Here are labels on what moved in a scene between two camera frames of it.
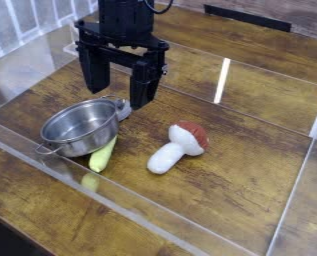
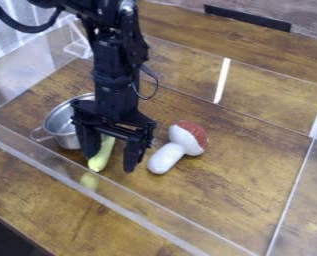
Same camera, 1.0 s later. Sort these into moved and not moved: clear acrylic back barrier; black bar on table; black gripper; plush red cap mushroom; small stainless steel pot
Moved: black gripper; small stainless steel pot
Not moved: clear acrylic back barrier; black bar on table; plush red cap mushroom
